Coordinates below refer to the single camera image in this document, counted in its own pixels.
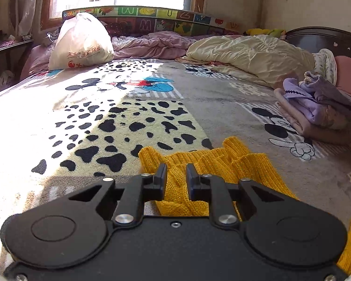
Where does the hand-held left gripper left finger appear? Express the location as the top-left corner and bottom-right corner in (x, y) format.
(67, 163), (168, 227)

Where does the white patterned cloth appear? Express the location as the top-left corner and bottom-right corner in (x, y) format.
(311, 48), (338, 86)

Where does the dark wooden headboard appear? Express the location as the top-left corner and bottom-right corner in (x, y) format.
(285, 27), (351, 63)

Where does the pink folded cloth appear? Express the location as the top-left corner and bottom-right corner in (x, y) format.
(273, 88), (351, 145)

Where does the pink quilt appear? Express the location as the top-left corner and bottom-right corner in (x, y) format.
(20, 31), (243, 79)

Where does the cartoon printed blanket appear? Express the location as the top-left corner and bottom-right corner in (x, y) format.
(0, 59), (351, 273)

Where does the pink pillow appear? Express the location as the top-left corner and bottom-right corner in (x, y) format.
(335, 55), (351, 102)

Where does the colourful alphabet foam mat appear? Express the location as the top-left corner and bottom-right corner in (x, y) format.
(62, 5), (244, 37)

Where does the sheer curtain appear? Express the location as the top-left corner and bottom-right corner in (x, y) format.
(0, 0), (47, 44)

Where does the white plastic bag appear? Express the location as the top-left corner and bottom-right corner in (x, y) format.
(48, 12), (115, 70)

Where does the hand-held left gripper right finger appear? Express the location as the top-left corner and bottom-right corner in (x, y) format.
(186, 163), (285, 227)

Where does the cream quilt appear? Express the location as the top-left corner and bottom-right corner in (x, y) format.
(175, 34), (316, 88)

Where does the purple garment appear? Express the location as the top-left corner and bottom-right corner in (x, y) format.
(282, 71), (351, 123)

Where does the yellow knitted sweater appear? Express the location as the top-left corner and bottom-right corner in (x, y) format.
(138, 136), (351, 276)

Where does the yellow green plush toy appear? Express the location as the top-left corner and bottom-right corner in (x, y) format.
(247, 28), (285, 37)

